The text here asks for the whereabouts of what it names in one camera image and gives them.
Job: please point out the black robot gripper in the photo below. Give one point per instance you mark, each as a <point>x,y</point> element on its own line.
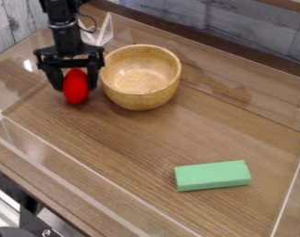
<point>68,53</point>

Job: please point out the red plush strawberry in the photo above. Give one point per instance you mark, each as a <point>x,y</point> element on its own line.
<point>75,87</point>

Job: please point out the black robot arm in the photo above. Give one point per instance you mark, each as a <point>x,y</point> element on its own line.
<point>62,12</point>

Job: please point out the clear acrylic triangular stand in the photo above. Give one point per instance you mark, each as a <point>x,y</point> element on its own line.
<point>96,36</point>

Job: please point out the wooden bowl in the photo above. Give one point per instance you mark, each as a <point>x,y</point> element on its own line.
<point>140,76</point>

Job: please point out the green foam block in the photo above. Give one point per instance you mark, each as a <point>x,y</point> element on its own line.
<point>211,175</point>

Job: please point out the clear acrylic tray wall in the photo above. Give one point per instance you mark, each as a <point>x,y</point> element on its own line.
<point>100,208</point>

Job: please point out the black metal bracket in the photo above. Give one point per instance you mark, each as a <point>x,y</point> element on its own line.
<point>32,224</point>

